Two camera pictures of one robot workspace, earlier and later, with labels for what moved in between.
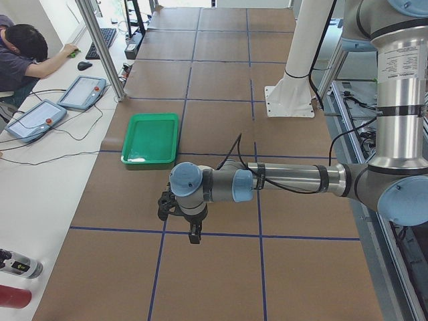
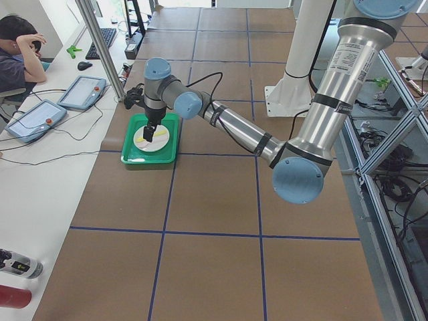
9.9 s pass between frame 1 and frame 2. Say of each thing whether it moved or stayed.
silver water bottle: stayed
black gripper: moved
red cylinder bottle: stayed
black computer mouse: stayed
